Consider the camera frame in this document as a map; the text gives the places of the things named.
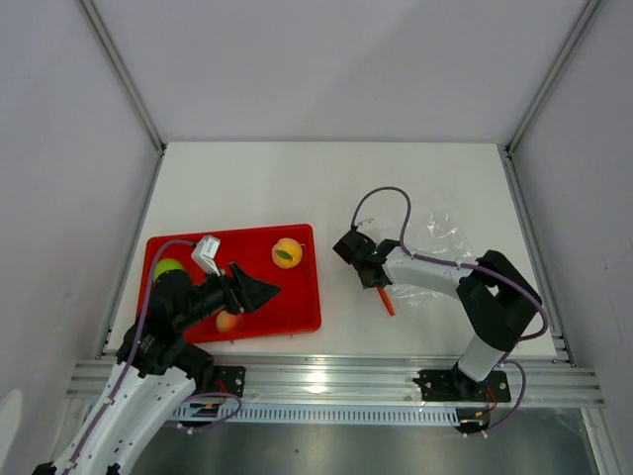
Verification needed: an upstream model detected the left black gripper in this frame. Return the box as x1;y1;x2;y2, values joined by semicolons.
176;261;281;331

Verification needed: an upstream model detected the orange peach with leaf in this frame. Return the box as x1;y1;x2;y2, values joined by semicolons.
271;237;304;269

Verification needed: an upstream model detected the clear zip bag orange zipper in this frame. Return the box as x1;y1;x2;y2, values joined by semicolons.
386;210;474;315

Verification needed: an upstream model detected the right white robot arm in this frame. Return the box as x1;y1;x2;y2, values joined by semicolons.
333;226;548;401

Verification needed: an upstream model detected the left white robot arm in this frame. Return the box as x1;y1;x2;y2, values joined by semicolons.
35;259;281;474

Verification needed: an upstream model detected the small orange peach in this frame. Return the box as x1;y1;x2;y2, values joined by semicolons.
216;311;243;333

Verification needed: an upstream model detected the red plastic tray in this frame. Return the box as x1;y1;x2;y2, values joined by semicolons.
136;224;321;344

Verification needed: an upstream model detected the green apple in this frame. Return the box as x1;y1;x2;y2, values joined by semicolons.
152;258;184;283

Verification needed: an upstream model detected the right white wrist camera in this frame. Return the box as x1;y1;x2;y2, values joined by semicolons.
357;218;375;228

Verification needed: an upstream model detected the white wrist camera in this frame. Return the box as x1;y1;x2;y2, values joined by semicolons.
191;235;222;276
357;218;375;228

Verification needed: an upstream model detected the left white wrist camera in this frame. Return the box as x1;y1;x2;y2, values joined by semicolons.
191;235;222;276

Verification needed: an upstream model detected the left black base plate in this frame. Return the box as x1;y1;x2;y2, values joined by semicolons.
207;366;246;397

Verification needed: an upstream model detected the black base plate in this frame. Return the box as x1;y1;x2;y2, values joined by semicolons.
207;366;246;397
412;368;511;403

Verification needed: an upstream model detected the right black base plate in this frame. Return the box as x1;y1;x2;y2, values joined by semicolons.
412;368;511;403

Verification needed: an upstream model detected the white slotted cable duct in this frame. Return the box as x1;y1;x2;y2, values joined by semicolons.
168;403;459;427

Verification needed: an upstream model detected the left aluminium frame post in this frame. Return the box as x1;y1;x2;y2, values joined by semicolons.
76;0;166;154

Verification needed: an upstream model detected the aluminium frame post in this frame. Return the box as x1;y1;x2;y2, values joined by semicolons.
503;0;608;154
76;0;166;154

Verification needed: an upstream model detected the right aluminium frame post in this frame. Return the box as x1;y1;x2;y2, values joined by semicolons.
503;0;608;154

